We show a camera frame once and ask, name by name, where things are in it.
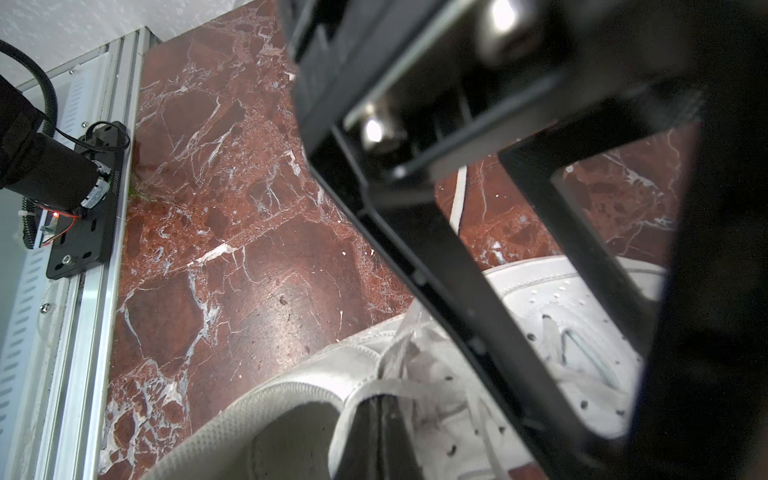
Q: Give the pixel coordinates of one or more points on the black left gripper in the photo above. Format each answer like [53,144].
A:
[411,90]

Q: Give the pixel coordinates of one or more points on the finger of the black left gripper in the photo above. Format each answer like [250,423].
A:
[699,323]
[396,212]

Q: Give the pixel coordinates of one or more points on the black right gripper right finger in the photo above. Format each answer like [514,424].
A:
[397,456]

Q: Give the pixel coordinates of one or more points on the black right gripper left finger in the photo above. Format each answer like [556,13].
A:
[359,460]

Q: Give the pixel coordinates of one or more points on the white shoelace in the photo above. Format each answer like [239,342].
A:
[454,428]

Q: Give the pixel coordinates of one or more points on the white sneaker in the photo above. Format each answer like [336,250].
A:
[299,424]

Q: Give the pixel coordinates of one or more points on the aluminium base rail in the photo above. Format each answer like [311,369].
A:
[58,302]

